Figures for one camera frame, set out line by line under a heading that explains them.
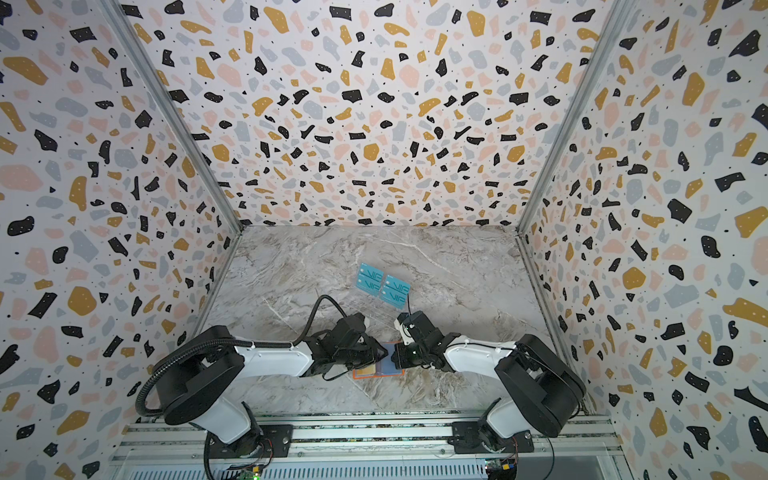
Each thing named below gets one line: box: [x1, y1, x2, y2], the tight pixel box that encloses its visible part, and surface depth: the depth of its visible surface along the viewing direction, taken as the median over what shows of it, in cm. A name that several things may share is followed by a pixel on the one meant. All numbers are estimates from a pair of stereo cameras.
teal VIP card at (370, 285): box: [356, 274, 383, 297], surface depth 98 cm
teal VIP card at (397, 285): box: [384, 274, 411, 297], surface depth 96 cm
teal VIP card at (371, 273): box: [358, 262, 384, 285], surface depth 98 cm
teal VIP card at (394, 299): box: [379, 288, 408, 310], surface depth 96 cm
